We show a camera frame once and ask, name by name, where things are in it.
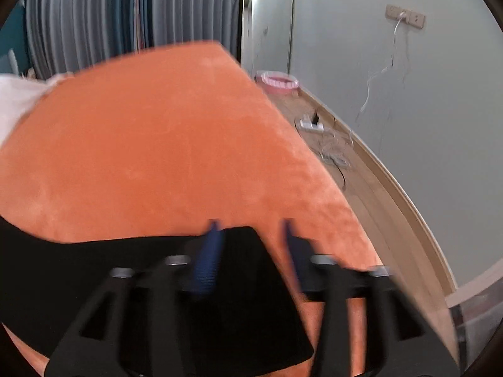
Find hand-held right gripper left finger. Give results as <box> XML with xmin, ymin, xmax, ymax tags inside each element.
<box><xmin>45</xmin><ymin>219</ymin><xmax>226</xmax><ymax>377</ymax></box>

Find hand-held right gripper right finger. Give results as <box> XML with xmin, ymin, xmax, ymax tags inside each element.
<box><xmin>281</xmin><ymin>218</ymin><xmax>462</xmax><ymax>377</ymax></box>

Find black pants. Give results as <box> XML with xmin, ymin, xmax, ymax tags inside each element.
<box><xmin>0</xmin><ymin>216</ymin><xmax>315</xmax><ymax>374</ymax></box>

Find wooden baseboard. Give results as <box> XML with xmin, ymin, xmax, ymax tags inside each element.
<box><xmin>298</xmin><ymin>86</ymin><xmax>461</xmax><ymax>295</ymax></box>

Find white power strip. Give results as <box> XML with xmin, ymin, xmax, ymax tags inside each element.
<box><xmin>299</xmin><ymin>114</ymin><xmax>325</xmax><ymax>133</ymax></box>

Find pink round basin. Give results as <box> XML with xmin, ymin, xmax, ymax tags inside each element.
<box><xmin>255</xmin><ymin>70</ymin><xmax>301</xmax><ymax>96</ymax></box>

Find white door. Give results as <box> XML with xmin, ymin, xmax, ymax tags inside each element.
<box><xmin>241</xmin><ymin>0</ymin><xmax>295</xmax><ymax>83</ymax></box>

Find white quilt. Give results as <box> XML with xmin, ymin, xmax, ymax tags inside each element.
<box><xmin>0</xmin><ymin>73</ymin><xmax>74</xmax><ymax>146</ymax></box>

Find grey pleated curtain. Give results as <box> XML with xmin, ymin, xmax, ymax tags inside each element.
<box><xmin>24</xmin><ymin>0</ymin><xmax>242</xmax><ymax>82</ymax></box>

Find tangled floor cables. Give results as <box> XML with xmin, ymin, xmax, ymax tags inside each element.
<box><xmin>313</xmin><ymin>116</ymin><xmax>356</xmax><ymax>190</ymax></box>

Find white charging cable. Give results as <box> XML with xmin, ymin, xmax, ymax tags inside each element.
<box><xmin>356</xmin><ymin>11</ymin><xmax>410</xmax><ymax>123</ymax></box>

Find beige wall socket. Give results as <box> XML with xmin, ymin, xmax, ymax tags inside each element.
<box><xmin>385</xmin><ymin>4</ymin><xmax>427</xmax><ymax>29</ymax></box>

